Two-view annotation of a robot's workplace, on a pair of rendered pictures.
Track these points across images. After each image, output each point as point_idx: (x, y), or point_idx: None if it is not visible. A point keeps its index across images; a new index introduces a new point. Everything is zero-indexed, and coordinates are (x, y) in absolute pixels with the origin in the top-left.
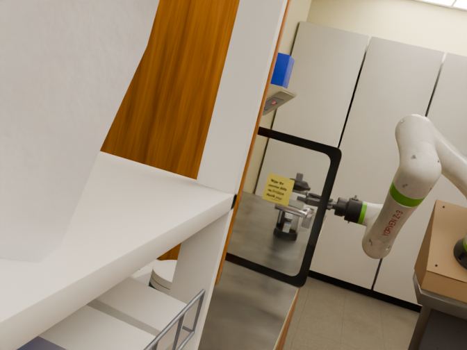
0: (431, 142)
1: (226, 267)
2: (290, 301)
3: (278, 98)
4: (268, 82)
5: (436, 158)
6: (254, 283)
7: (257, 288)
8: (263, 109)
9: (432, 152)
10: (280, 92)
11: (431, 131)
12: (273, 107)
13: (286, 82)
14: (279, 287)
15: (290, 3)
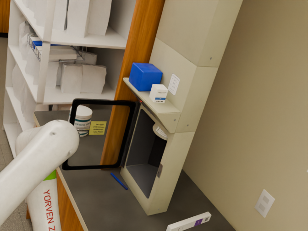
0: (35, 129)
1: (112, 185)
2: (65, 178)
3: (137, 96)
4: (120, 70)
5: (23, 131)
6: (90, 181)
7: (85, 178)
8: (119, 85)
9: (29, 129)
10: (124, 82)
11: (40, 128)
12: (157, 119)
13: (134, 83)
14: (79, 188)
15: (131, 28)
